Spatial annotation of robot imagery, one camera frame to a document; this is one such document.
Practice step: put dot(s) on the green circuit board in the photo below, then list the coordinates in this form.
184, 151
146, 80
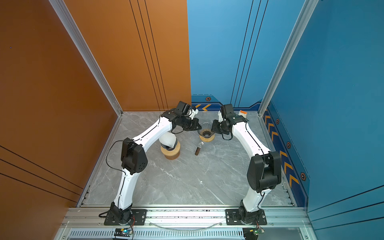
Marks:
123, 234
252, 233

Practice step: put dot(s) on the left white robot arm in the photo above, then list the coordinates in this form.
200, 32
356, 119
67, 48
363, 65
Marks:
134, 158

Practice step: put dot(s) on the left aluminium corner post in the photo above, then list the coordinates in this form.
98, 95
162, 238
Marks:
75, 34

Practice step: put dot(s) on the coffee filter paper pack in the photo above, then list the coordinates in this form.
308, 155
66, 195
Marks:
243, 113

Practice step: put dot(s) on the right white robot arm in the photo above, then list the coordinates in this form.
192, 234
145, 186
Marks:
264, 171

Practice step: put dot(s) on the white paper coffee filter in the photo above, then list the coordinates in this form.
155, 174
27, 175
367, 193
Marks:
168, 141

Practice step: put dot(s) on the grey ribbed glass dripper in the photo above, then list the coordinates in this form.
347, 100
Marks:
206, 130

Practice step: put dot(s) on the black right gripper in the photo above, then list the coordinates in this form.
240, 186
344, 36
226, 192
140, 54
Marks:
215, 127

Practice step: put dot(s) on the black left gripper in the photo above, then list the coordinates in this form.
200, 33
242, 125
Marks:
194, 128

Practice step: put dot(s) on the aluminium corner post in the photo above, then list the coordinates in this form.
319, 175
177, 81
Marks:
75, 34
295, 36

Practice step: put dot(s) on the front aluminium rail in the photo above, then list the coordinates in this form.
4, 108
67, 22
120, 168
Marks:
186, 223

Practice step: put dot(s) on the right aluminium corner post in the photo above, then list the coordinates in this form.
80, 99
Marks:
295, 36

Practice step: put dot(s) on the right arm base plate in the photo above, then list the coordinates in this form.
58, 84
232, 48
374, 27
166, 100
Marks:
232, 216

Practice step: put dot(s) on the left green circuit board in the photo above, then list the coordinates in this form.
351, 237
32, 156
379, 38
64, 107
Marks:
123, 234

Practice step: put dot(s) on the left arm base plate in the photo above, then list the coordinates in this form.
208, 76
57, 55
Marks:
136, 217

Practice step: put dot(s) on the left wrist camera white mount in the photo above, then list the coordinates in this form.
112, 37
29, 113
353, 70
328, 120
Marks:
193, 111

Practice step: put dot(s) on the right green circuit board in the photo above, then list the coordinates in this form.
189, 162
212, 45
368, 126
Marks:
252, 233

